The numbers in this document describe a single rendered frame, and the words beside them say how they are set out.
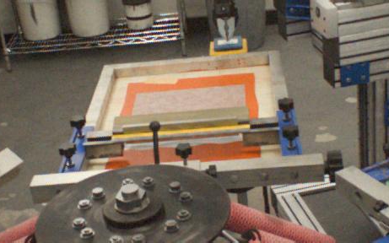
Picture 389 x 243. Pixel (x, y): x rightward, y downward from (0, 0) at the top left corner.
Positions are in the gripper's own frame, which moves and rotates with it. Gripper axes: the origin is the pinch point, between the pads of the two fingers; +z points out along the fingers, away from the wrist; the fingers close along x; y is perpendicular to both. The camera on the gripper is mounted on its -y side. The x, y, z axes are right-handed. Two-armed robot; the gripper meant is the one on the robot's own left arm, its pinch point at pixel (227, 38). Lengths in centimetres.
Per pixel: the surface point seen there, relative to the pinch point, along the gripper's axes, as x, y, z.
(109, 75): 38.3, -26.6, -0.8
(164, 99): 19.6, -41.8, 2.8
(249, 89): -6.3, -38.8, 2.8
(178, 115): 13, -76, -8
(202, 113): 6, -76, -8
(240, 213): -4, -148, -22
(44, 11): 128, 253, 61
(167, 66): 19.8, -20.9, 0.0
